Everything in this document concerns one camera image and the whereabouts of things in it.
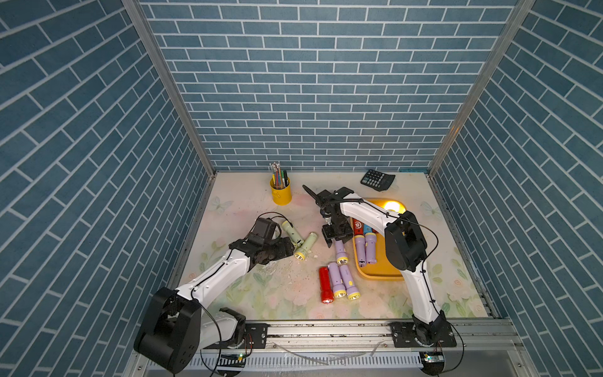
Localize yellow plastic storage tray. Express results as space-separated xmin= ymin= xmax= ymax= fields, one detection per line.
xmin=355 ymin=198 xmax=406 ymax=281

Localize green flashlight upper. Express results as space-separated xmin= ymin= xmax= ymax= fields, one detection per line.
xmin=281 ymin=220 xmax=305 ymax=248

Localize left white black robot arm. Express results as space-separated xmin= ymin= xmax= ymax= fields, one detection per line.
xmin=133 ymin=217 xmax=295 ymax=375

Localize pens in cup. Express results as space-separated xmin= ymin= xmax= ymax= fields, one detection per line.
xmin=269 ymin=162 xmax=289 ymax=190

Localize black calculator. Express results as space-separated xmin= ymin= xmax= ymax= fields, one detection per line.
xmin=361 ymin=170 xmax=395 ymax=192

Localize purple flashlight slanted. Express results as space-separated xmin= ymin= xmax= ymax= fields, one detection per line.
xmin=365 ymin=232 xmax=377 ymax=265

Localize purple flashlight bottom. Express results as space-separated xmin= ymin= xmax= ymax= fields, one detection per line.
xmin=354 ymin=235 xmax=367 ymax=267

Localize yellow pen cup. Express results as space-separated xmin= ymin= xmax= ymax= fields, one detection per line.
xmin=270 ymin=178 xmax=292 ymax=206

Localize green flashlight slanted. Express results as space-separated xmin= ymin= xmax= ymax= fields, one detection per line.
xmin=295 ymin=232 xmax=318 ymax=261

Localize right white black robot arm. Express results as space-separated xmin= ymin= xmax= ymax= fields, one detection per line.
xmin=303 ymin=185 xmax=460 ymax=347

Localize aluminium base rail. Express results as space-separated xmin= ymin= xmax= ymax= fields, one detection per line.
xmin=179 ymin=319 xmax=537 ymax=376

